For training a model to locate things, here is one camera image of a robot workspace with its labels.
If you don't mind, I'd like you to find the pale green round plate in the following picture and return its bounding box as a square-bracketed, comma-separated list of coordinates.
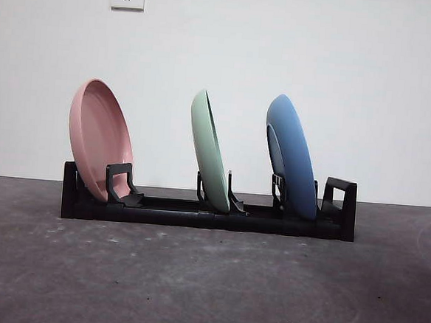
[183, 88, 240, 214]

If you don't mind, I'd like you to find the blue round plate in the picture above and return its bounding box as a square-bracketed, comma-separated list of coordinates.
[259, 93, 325, 221]

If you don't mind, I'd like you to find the black plastic plate rack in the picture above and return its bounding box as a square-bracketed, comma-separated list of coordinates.
[59, 157, 359, 242]

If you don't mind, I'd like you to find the pink round plate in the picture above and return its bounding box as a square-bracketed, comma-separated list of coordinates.
[63, 76, 139, 204]

